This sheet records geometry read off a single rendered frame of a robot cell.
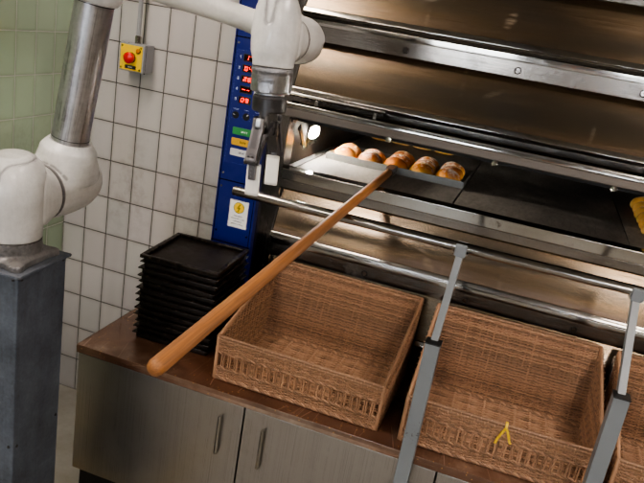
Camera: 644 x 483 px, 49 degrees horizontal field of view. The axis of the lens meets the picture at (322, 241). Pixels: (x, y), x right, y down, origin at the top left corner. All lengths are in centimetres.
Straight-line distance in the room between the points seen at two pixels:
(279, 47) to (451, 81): 96
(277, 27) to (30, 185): 75
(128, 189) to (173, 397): 90
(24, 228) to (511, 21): 152
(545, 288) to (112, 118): 169
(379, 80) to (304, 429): 114
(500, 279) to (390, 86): 74
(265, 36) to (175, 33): 117
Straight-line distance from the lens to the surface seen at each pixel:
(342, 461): 220
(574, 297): 245
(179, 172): 271
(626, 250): 242
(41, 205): 192
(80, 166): 201
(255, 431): 226
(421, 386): 196
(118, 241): 293
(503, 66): 233
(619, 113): 236
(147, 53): 267
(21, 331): 196
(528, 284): 244
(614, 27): 234
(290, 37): 153
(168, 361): 112
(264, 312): 257
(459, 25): 233
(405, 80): 238
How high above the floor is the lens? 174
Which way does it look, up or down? 18 degrees down
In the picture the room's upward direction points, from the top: 10 degrees clockwise
